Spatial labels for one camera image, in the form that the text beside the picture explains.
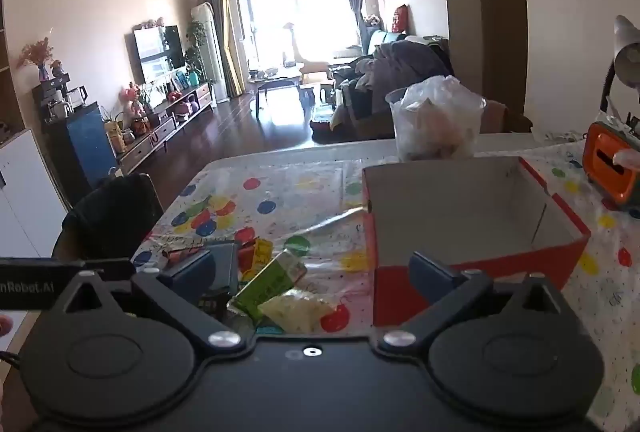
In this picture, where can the green snack packet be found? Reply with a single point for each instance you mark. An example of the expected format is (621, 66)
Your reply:
(272, 279)

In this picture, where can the green potted plant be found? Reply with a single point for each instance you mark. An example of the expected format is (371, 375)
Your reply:
(196, 44)

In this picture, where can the flat screen television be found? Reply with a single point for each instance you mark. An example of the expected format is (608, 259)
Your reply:
(157, 51)

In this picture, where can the red cardboard box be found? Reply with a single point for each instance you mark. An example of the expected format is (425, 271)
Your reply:
(450, 212)

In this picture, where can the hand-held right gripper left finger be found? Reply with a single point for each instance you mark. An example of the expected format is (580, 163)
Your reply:
(192, 271)

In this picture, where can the blue cabinet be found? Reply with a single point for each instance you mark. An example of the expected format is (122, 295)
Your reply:
(80, 146)

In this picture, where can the chair with pink cloth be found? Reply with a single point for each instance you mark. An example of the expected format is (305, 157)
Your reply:
(505, 116)

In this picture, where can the pink flowers in vase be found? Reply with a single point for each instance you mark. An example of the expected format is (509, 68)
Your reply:
(36, 51)

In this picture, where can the dark sofa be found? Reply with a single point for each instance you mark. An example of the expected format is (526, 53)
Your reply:
(360, 106)

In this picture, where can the black chair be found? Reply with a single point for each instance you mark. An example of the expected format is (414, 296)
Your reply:
(115, 212)

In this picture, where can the white standing air conditioner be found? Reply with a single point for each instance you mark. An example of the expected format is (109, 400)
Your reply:
(210, 51)

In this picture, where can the black coffee machine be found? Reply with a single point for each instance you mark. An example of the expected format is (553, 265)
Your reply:
(57, 94)

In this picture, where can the wooden television cabinet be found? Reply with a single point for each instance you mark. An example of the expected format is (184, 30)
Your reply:
(170, 121)

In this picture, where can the orange tissue holder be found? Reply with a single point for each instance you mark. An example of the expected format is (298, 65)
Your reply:
(607, 156)

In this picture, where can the grey blue snack packet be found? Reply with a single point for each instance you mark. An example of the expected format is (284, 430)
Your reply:
(223, 264)

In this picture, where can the balloon print tablecloth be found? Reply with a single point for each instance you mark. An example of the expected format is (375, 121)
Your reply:
(300, 192)

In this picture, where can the dark coffee table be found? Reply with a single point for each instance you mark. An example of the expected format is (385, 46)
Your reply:
(277, 84)

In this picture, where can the grey clothes pile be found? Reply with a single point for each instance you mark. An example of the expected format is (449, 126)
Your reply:
(400, 61)

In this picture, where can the clear plastic container with bags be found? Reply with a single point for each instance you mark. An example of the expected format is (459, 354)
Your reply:
(435, 121)

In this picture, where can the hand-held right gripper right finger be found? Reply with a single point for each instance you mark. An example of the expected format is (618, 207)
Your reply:
(429, 269)

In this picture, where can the yellow snack packet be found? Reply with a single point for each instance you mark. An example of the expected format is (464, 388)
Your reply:
(297, 309)

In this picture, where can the dark brown snack packet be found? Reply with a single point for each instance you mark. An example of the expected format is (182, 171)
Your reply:
(212, 303)

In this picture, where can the small yellow printed packet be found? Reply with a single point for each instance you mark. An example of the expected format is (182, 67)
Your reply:
(261, 254)

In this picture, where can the grey desk lamp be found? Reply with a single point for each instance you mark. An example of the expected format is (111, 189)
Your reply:
(627, 56)

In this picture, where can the white cabinet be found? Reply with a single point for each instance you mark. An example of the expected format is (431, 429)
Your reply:
(20, 197)

